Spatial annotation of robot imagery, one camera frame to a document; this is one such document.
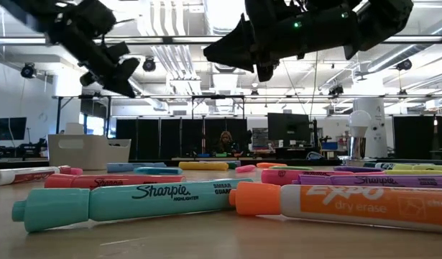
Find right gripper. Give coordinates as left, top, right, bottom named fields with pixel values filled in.
left=203, top=6, right=359, bottom=83

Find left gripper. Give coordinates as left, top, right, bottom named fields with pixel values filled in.
left=60, top=30, right=141, bottom=98

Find blue highlighter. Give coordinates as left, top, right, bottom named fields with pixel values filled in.
left=106, top=162, right=167, bottom=173

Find teal slim highlighter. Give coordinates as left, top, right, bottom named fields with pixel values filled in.
left=133, top=166, right=184, bottom=176

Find coral red Sharpie highlighter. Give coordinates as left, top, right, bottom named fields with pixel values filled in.
left=44, top=173, right=188, bottom=191

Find golden yellow marker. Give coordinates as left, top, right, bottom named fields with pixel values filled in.
left=178, top=161, right=230, bottom=171

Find green highlighter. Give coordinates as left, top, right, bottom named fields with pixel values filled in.
left=269, top=165, right=314, bottom=171

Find black Expo marker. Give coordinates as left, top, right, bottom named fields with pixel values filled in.
left=363, top=162, right=397, bottom=171

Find orange Expo marker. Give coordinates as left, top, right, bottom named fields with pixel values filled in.
left=228, top=181, right=442, bottom=235

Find purple Sharpie highlighter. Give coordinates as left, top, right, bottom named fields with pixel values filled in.
left=294, top=174, right=442, bottom=190

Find yellow Sharpie highlighter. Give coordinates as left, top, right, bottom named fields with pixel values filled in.
left=392, top=163, right=442, bottom=172
left=383, top=169, right=442, bottom=176

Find black ceiling spotlight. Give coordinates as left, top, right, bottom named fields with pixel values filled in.
left=20, top=63, right=37, bottom=79
left=142, top=56, right=157, bottom=72
left=396, top=58, right=413, bottom=72

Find white box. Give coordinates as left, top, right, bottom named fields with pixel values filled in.
left=65, top=122, right=85, bottom=135

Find black partition panels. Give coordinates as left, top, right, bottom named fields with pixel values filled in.
left=392, top=114, right=442, bottom=160
left=115, top=117, right=249, bottom=160

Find light grey plastic bin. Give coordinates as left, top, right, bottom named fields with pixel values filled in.
left=47, top=133, right=132, bottom=171

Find poster board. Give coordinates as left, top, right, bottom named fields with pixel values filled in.
left=252, top=127, right=269, bottom=148

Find person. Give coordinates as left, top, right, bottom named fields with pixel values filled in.
left=215, top=130, right=241, bottom=156

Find large black monitor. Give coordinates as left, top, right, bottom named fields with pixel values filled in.
left=267, top=112, right=311, bottom=148

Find teal wide Sharpie highlighter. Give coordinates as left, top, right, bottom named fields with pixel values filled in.
left=11, top=178, right=253, bottom=233

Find computer monitor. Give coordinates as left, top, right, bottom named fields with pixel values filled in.
left=0, top=117, right=27, bottom=142

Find red Expo marker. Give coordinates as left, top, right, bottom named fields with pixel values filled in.
left=0, top=165, right=73, bottom=187

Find white light bulb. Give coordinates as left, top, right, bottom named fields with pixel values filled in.
left=348, top=109, right=372, bottom=138

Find white cylindrical appliance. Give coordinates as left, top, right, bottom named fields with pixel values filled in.
left=352, top=97, right=389, bottom=159

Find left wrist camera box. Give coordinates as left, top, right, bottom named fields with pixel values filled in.
left=104, top=41, right=132, bottom=60

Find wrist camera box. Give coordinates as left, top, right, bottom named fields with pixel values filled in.
left=258, top=0, right=317, bottom=39
left=104, top=41, right=132, bottom=60

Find black metal rack frame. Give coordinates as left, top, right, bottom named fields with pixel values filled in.
left=51, top=94, right=247, bottom=135

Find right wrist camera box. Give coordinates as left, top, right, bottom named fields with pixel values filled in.
left=258, top=0, right=317, bottom=39

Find black overhead frame bar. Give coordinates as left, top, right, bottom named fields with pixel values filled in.
left=0, top=35, right=442, bottom=45

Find black table frame rail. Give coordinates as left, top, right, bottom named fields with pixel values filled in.
left=0, top=158, right=442, bottom=170

